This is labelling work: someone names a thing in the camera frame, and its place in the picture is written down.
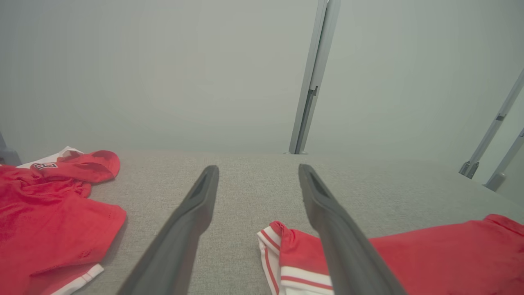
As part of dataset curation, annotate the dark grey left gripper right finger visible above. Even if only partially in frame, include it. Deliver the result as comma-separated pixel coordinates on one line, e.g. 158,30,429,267
298,164,408,295

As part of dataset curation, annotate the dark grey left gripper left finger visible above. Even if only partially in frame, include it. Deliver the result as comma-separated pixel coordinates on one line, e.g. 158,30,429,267
117,165,219,295

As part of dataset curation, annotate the red jersey white striped trim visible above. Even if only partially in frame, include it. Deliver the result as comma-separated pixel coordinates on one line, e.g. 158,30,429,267
257,214,524,295

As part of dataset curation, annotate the red shorts white side panel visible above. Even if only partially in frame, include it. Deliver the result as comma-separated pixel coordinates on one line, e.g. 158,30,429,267
0,146,127,295

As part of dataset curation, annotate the grey slim partition post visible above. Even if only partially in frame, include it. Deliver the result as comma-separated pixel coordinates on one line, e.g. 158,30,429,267
458,68,524,179
484,129,524,192

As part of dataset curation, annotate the grey double partition post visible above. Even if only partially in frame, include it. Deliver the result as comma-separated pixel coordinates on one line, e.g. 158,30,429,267
289,0,341,155

